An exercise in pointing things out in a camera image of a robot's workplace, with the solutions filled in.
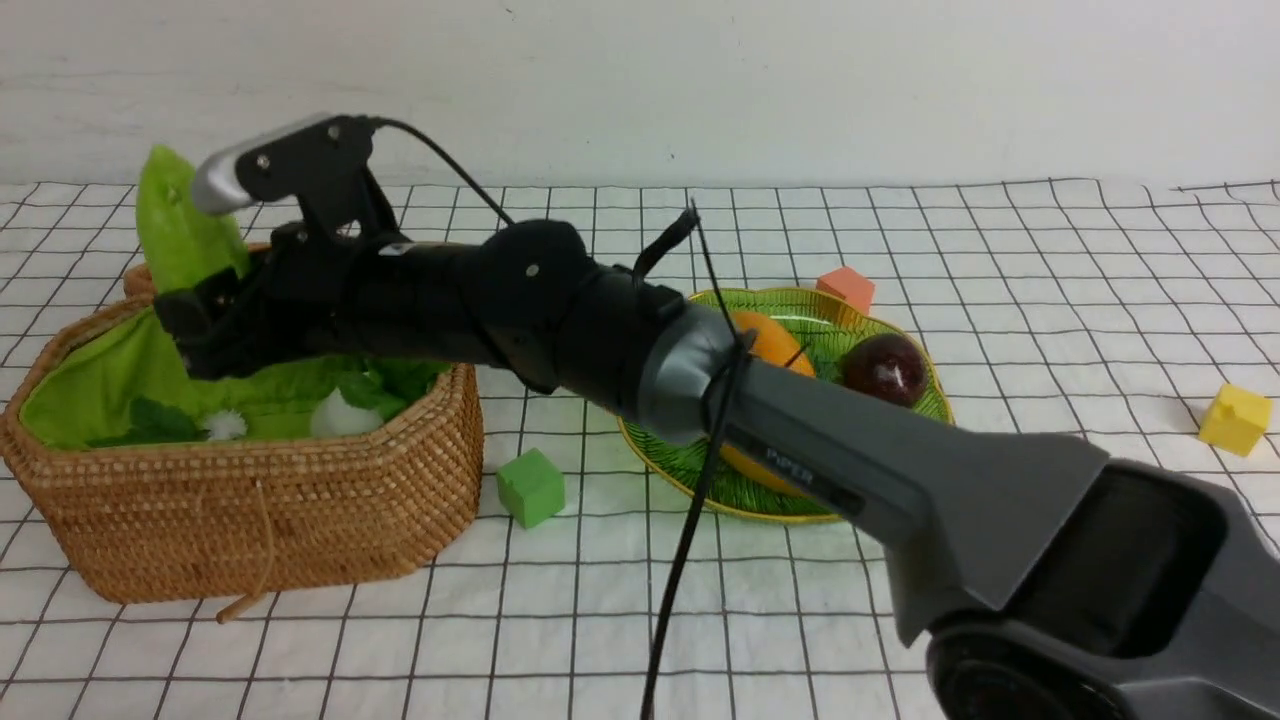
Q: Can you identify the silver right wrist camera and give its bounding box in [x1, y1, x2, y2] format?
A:
[189, 113, 396, 236]

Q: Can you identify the dark purple passion fruit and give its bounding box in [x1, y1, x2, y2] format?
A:
[838, 333, 931, 407]

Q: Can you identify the woven rattan basket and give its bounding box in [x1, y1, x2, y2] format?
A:
[3, 293, 484, 603]

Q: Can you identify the green glass leaf plate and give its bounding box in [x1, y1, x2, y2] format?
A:
[620, 288, 954, 543]

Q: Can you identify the white radish with leaves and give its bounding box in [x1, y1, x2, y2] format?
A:
[198, 370, 412, 442]

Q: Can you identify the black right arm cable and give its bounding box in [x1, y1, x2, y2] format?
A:
[365, 117, 762, 720]

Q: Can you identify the orange yellow mango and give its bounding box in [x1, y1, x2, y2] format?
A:
[719, 310, 817, 497]

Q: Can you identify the orange foam cube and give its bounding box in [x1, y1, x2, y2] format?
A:
[815, 266, 876, 315]

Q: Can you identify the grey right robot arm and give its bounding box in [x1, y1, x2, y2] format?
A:
[143, 219, 1277, 719]

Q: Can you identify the green basket lining cloth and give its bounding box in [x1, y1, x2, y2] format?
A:
[15, 143, 451, 451]

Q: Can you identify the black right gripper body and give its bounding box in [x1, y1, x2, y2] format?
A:
[152, 225, 401, 380]

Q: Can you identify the yellow foam cube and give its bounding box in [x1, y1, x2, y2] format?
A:
[1198, 383, 1274, 457]

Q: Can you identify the green foam cube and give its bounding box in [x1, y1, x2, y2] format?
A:
[495, 448, 566, 529]

